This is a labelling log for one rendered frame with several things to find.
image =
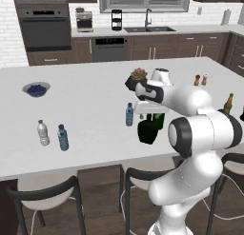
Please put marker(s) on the dark tap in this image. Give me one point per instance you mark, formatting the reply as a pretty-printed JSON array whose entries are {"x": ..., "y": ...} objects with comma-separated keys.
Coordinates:
[{"x": 147, "y": 17}]

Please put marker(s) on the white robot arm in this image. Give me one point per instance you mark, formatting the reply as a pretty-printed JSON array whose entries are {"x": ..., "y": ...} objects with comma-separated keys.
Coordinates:
[{"x": 193, "y": 134}]

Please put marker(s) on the window with blinds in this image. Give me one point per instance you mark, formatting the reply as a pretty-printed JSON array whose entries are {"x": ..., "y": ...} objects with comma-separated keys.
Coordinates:
[{"x": 146, "y": 0}]

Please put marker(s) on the white paper towel roll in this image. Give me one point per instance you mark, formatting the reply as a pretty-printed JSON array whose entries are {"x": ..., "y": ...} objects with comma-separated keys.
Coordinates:
[{"x": 226, "y": 17}]

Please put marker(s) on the grey bowl of blueberries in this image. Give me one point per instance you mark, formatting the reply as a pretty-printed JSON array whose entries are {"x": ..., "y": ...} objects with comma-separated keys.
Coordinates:
[{"x": 36, "y": 89}]

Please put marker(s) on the brown glass bottle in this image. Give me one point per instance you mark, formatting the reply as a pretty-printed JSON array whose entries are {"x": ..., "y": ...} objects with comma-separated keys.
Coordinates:
[{"x": 228, "y": 105}]

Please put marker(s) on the blue plastic water bottle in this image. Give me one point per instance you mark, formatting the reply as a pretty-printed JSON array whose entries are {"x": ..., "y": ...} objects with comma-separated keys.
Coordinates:
[
  {"x": 129, "y": 115},
  {"x": 63, "y": 139}
]

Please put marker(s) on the white salt shaker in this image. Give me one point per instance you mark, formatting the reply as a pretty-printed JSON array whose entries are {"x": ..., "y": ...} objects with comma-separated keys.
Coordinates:
[{"x": 205, "y": 80}]

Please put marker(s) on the brown pepper shaker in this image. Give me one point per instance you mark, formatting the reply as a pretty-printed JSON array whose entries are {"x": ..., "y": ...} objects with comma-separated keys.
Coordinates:
[{"x": 197, "y": 81}]

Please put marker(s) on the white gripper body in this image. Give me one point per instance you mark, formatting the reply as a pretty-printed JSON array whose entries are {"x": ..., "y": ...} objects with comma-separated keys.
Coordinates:
[{"x": 151, "y": 106}]

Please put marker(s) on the dark green glass bottle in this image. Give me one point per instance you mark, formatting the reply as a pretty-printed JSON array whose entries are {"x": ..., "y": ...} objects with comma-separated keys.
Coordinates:
[
  {"x": 146, "y": 132},
  {"x": 159, "y": 120}
]

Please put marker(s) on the silver coffee machine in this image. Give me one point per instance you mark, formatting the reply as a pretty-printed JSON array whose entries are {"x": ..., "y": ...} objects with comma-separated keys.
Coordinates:
[{"x": 84, "y": 20}]

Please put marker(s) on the brown base cupboards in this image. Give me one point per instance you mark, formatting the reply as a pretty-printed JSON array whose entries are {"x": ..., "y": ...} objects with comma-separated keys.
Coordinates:
[{"x": 178, "y": 47}]

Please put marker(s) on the clear plastic water bottle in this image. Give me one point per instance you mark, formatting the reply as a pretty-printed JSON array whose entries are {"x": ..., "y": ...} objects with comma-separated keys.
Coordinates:
[{"x": 43, "y": 134}]

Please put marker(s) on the succulent in black pot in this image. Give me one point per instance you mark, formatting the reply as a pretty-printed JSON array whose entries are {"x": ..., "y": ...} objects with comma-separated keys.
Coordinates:
[{"x": 136, "y": 77}]

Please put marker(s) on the black tiered stand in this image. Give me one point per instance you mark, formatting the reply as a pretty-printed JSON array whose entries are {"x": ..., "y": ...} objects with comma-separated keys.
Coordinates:
[{"x": 116, "y": 20}]

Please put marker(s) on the dark sink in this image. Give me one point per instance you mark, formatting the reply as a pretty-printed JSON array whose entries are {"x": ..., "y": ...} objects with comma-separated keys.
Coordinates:
[{"x": 149, "y": 29}]

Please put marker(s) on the black and white chair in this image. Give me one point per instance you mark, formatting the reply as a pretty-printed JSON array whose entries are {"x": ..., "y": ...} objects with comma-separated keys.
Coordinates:
[
  {"x": 233, "y": 166},
  {"x": 47, "y": 194},
  {"x": 139, "y": 178}
]

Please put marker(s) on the black wall oven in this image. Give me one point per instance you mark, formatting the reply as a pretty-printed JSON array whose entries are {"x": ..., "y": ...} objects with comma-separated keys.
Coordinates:
[{"x": 44, "y": 28}]

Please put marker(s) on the grey dishwasher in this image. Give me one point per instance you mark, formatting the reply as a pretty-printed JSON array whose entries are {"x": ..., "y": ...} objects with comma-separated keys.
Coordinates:
[{"x": 109, "y": 49}]

